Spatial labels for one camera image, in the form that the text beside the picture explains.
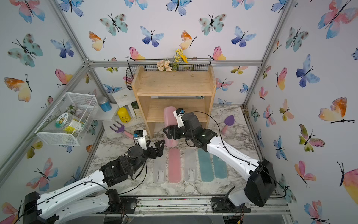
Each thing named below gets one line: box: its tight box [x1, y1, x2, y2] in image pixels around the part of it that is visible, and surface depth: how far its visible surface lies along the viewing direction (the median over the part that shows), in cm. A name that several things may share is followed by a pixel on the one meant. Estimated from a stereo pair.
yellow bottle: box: [117, 107, 131, 124], surface depth 103 cm
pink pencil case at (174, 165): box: [168, 148, 182, 184], surface depth 88 cm
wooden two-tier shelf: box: [131, 65, 217, 139], surface depth 77 cm
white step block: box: [93, 109, 118, 131], surface depth 98 cm
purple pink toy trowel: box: [221, 114, 235, 135], surface depth 113 cm
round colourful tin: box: [55, 112, 84, 134], surface depth 65 cm
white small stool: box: [111, 88, 137, 119], surface depth 96 cm
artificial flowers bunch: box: [156, 49, 189, 72], surface depth 84 cm
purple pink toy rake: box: [109, 120, 134, 139], surface depth 106 cm
